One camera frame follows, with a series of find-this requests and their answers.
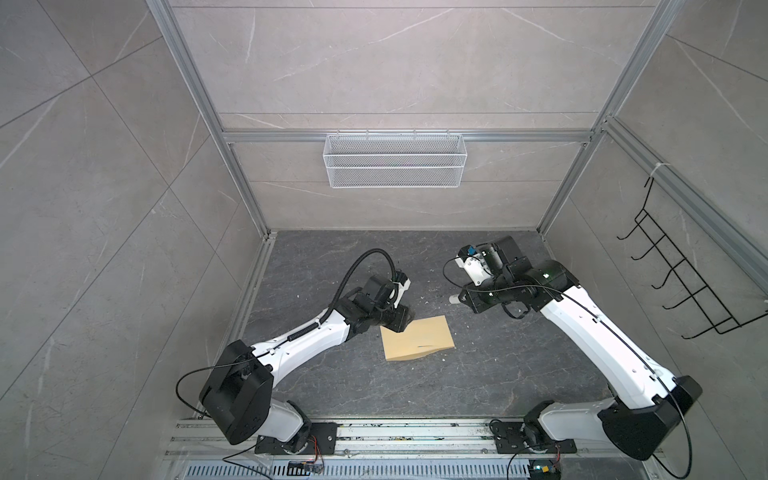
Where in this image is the tan paper envelope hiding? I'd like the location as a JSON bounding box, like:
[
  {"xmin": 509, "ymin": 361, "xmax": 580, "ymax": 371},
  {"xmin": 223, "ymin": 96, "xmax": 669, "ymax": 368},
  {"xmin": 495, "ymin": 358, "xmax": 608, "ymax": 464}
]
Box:
[{"xmin": 380, "ymin": 315, "xmax": 455, "ymax": 362}]

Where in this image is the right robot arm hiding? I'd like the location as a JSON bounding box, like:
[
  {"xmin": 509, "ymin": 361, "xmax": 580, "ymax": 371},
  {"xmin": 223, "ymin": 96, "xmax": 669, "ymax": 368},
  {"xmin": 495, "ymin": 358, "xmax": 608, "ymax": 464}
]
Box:
[{"xmin": 454, "ymin": 236, "xmax": 702, "ymax": 461}]

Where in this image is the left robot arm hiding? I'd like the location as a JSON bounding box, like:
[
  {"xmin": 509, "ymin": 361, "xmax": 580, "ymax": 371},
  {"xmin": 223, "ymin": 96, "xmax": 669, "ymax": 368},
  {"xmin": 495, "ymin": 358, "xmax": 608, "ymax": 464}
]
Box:
[{"xmin": 199, "ymin": 271, "xmax": 413, "ymax": 452}]

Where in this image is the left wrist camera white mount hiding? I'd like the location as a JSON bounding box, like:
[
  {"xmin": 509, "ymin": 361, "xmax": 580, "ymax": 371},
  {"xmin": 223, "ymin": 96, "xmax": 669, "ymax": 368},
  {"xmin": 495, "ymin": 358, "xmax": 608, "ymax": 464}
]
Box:
[{"xmin": 395, "ymin": 272, "xmax": 411, "ymax": 304}]

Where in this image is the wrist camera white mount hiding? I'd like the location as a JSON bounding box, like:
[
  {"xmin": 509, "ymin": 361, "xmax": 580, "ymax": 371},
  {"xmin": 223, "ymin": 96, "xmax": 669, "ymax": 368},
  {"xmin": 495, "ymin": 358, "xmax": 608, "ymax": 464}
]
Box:
[
  {"xmin": 455, "ymin": 245, "xmax": 493, "ymax": 287},
  {"xmin": 395, "ymin": 272, "xmax": 411, "ymax": 304}
]

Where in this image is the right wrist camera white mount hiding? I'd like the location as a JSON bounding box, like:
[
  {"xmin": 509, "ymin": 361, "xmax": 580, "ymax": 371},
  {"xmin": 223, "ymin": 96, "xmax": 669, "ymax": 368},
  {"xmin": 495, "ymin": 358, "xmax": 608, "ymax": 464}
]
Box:
[{"xmin": 455, "ymin": 245, "xmax": 493, "ymax": 287}]

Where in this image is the right black camera cable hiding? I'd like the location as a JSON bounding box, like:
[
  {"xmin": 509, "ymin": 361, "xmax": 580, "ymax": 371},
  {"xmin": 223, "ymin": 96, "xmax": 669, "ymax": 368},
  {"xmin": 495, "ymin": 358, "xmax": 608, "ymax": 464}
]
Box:
[{"xmin": 442, "ymin": 256, "xmax": 565, "ymax": 320}]

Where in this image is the black camera cable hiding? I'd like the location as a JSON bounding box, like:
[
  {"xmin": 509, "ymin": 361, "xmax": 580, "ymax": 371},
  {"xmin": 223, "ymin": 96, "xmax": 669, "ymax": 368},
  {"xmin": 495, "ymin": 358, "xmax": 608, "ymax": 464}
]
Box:
[
  {"xmin": 320, "ymin": 248, "xmax": 402, "ymax": 325},
  {"xmin": 442, "ymin": 256, "xmax": 565, "ymax": 320}
]

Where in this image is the left black camera cable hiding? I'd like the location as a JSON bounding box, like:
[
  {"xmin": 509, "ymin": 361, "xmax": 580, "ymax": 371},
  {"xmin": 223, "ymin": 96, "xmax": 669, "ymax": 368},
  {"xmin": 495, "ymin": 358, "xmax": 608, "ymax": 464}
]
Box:
[{"xmin": 320, "ymin": 248, "xmax": 402, "ymax": 325}]

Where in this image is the white wire mesh basket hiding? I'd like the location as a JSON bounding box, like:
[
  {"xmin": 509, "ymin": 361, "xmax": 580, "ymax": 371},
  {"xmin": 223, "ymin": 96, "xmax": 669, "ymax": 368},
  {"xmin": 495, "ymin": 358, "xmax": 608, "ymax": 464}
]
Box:
[{"xmin": 323, "ymin": 133, "xmax": 468, "ymax": 189}]

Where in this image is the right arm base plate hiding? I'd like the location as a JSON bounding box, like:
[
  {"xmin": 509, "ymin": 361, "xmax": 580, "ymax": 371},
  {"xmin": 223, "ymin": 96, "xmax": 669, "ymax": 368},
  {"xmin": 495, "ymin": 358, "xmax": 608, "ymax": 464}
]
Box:
[{"xmin": 488, "ymin": 419, "xmax": 577, "ymax": 454}]

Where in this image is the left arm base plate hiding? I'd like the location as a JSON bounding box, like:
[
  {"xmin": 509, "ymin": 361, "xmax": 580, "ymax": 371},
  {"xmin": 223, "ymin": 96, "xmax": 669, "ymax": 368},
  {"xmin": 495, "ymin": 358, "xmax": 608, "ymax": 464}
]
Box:
[{"xmin": 254, "ymin": 422, "xmax": 339, "ymax": 456}]

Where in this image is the black wire hook rack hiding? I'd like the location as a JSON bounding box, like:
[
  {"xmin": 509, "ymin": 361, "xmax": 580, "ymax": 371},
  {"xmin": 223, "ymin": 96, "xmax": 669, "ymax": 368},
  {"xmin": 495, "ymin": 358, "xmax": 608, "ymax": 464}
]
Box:
[{"xmin": 616, "ymin": 178, "xmax": 767, "ymax": 340}]

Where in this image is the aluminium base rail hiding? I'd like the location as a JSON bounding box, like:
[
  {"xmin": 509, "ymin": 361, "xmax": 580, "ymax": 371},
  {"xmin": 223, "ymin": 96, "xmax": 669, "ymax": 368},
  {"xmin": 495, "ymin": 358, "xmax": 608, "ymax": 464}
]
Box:
[{"xmin": 163, "ymin": 417, "xmax": 627, "ymax": 460}]

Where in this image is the slotted cable duct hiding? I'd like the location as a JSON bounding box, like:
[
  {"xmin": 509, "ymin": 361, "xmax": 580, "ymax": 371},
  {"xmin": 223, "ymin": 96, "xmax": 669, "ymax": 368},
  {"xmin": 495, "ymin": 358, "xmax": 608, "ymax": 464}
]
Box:
[{"xmin": 178, "ymin": 458, "xmax": 531, "ymax": 479}]

